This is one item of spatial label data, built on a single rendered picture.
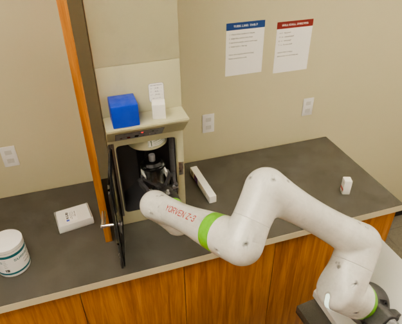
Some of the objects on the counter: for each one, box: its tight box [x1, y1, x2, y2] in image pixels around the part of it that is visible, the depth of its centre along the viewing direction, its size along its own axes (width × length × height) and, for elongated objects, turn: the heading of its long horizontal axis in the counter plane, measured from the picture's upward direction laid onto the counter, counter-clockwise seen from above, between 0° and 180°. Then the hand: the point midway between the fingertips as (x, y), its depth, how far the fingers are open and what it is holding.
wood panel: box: [56, 0, 113, 242], centre depth 158 cm, size 49×3×140 cm, turn 19°
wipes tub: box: [0, 230, 31, 277], centre depth 163 cm, size 13×13×15 cm
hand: (154, 171), depth 176 cm, fingers closed on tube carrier, 9 cm apart
